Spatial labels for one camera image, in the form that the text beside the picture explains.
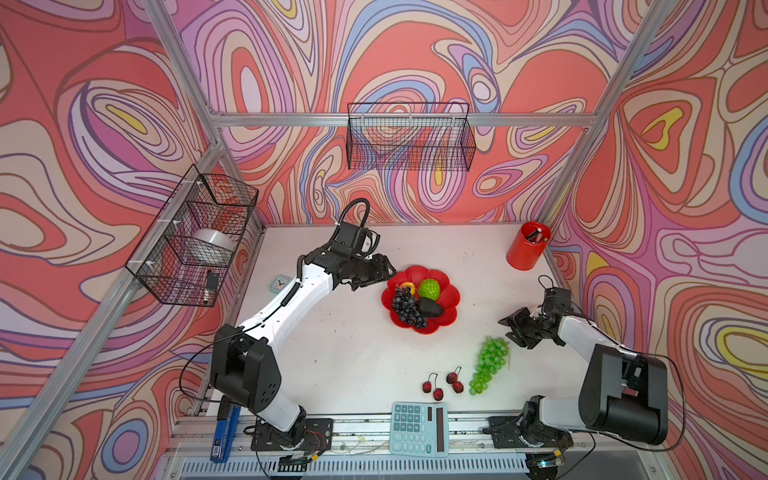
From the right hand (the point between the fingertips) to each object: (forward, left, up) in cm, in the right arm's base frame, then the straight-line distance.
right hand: (503, 330), depth 89 cm
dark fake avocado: (+7, +23, +4) cm, 24 cm away
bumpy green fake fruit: (+13, +22, +5) cm, 26 cm away
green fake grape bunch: (-9, +6, +2) cm, 11 cm away
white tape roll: (+12, +78, +31) cm, 85 cm away
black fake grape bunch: (+8, +30, +5) cm, 31 cm away
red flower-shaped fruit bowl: (+11, +15, +2) cm, 19 cm away
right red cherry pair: (-13, +18, -1) cm, 22 cm away
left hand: (+9, +33, +19) cm, 39 cm away
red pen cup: (+25, -12, +10) cm, 30 cm away
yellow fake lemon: (+14, +28, +4) cm, 32 cm away
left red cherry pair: (-17, +22, 0) cm, 28 cm away
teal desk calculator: (-25, +28, 0) cm, 38 cm away
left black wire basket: (+10, +84, +30) cm, 89 cm away
